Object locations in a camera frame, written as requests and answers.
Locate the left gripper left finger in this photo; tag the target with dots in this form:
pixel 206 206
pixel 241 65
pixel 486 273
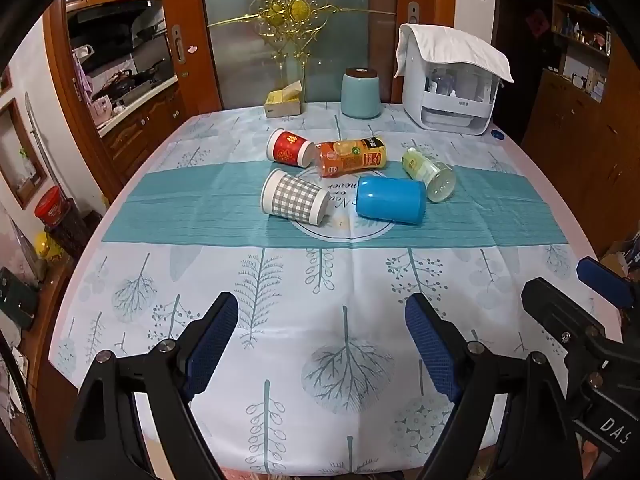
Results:
pixel 104 438

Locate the teal ceramic canister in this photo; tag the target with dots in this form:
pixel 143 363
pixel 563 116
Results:
pixel 360 94

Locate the orange snack canister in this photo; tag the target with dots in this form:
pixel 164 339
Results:
pixel 336 158

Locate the red tin container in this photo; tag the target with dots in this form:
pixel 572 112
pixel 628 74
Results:
pixel 51 207

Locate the wooden kitchen cabinet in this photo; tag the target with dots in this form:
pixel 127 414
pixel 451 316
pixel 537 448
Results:
pixel 128 73

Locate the yellow tissue box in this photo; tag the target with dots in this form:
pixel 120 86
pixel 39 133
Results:
pixel 285 102

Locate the white cloth cover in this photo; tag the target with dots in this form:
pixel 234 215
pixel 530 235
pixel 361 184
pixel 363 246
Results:
pixel 445 45

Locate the dark wooden shelf cabinet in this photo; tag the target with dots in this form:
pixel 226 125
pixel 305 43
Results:
pixel 584 130

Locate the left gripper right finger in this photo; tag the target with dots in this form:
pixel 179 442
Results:
pixel 536 439

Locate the clear green glass jar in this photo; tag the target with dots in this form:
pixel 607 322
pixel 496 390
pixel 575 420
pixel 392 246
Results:
pixel 439 179

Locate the grey checkered paper cup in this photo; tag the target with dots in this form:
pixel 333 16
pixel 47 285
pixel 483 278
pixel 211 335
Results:
pixel 294 199

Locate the small blue cap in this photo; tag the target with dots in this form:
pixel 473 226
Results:
pixel 497 134

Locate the patterned teal tablecloth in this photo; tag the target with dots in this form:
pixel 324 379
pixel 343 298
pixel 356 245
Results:
pixel 321 375

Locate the gold door ornament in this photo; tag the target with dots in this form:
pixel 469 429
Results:
pixel 290 27

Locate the white countertop appliance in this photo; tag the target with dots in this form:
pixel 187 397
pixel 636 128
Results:
pixel 457 98

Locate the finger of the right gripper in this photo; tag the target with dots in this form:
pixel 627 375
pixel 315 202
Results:
pixel 564 320
pixel 605 282

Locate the blue plastic cup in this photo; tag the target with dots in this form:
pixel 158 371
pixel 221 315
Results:
pixel 391 200

